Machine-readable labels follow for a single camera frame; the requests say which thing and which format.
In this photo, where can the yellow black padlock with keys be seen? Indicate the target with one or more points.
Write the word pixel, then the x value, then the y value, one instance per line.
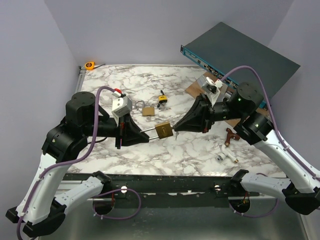
pixel 162 100

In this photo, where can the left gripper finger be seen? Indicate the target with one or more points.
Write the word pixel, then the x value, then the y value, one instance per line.
pixel 130 127
pixel 134 138

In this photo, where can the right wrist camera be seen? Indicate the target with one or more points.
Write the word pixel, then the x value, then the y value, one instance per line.
pixel 211 88

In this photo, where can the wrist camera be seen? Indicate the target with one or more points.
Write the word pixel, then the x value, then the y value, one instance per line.
pixel 211 88
pixel 121 106

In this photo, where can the long shackle brass padlock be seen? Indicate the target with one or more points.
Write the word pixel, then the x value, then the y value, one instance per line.
pixel 163 130

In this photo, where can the small brass padlock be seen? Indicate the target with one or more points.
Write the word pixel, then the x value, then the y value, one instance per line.
pixel 147 111

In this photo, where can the teal network switch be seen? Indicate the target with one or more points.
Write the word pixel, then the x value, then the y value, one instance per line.
pixel 223 48

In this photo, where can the white tap fitting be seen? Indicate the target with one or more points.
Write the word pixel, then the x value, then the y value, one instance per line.
pixel 225 153

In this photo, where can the brown tap fitting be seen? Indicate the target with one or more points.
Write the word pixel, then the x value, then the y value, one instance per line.
pixel 231 135

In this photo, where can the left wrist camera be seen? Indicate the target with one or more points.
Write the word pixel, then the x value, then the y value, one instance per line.
pixel 121 106

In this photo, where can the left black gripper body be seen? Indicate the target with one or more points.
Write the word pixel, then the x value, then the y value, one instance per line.
pixel 119 130

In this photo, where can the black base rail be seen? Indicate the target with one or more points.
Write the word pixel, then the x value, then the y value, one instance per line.
pixel 156 191

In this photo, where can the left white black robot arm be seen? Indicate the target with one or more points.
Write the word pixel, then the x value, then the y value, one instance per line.
pixel 42 211

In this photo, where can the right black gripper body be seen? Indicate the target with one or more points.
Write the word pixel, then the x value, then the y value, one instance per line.
pixel 214 116

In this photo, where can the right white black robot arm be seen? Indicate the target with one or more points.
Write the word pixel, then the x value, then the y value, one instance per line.
pixel 300 190

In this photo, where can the wooden board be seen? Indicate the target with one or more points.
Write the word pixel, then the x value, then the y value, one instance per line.
pixel 194 90

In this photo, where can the metal switch stand bracket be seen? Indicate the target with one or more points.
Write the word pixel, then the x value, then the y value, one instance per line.
pixel 226 92

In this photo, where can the orange tape measure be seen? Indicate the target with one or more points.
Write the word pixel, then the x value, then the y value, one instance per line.
pixel 91 65

